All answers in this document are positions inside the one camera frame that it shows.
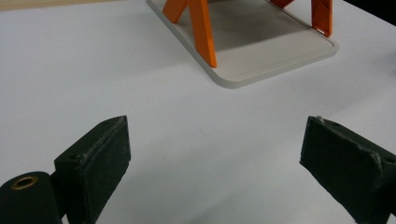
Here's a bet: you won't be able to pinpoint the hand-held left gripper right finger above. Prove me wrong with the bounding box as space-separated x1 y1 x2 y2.
299 115 396 224

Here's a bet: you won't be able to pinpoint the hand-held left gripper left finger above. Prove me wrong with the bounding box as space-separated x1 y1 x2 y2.
53 115 132 224

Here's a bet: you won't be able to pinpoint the white table mat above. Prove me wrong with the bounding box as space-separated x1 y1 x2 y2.
0 0 396 224

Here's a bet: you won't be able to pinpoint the white shoe rack orange legs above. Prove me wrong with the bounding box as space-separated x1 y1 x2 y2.
146 0 340 90

